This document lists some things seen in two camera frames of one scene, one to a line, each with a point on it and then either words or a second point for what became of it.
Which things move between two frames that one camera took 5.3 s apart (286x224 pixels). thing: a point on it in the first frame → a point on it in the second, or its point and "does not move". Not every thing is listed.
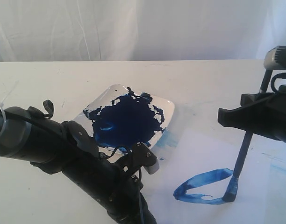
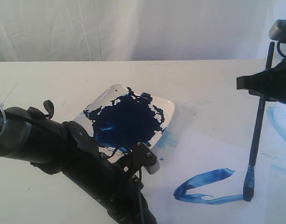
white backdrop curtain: (26, 31) does not move
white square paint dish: (119, 117) does not move
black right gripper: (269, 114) → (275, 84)
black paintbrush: (231, 194) → (249, 178)
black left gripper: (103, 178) does not move
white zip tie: (3, 113) does not move
